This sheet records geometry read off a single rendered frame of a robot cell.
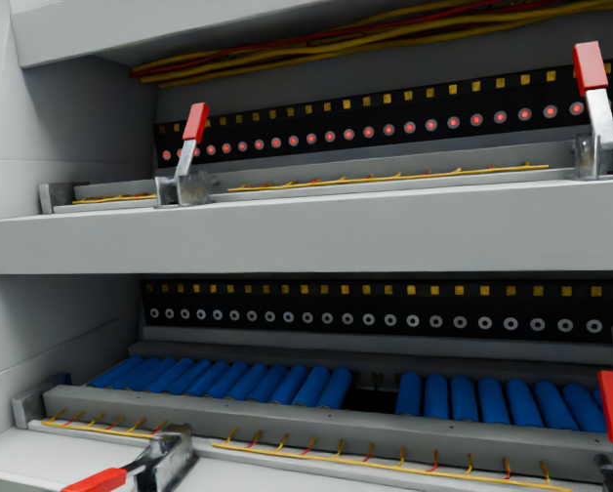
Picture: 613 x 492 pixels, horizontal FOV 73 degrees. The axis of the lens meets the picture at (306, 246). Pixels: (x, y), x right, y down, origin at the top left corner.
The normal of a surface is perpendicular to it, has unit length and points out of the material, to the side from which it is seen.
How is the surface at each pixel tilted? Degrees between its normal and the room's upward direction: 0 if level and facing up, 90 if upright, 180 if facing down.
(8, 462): 19
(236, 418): 109
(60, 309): 90
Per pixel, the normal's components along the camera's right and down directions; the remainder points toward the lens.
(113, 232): -0.31, 0.18
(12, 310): 0.95, -0.03
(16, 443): -0.08, -0.98
